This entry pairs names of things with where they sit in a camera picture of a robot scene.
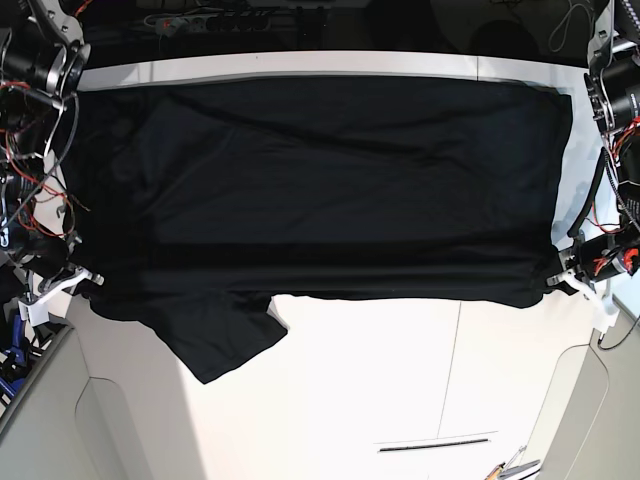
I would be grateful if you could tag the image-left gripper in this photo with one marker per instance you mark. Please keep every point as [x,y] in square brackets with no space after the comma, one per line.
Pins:
[48,257]

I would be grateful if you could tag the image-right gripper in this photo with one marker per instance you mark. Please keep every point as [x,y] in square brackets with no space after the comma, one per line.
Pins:
[598,259]

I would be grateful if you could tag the black T-shirt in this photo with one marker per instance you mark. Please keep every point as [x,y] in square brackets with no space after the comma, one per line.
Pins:
[200,203]

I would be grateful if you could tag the blue and black clamps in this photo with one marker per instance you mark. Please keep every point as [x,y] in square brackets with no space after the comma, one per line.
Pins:
[19,353]

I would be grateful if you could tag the grey divider panel right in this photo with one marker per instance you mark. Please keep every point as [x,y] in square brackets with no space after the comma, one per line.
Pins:
[588,425]

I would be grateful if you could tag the grey divider panel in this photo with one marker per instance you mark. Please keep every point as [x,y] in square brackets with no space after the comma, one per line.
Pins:
[588,425]
[65,424]

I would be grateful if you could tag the grey divider panel left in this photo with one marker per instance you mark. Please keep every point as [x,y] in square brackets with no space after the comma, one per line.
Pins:
[65,424]

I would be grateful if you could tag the black table slot strip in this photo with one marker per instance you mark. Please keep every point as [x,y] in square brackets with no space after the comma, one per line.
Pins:
[434,445]

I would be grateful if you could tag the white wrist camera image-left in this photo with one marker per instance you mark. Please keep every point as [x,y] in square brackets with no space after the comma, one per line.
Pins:
[35,314]

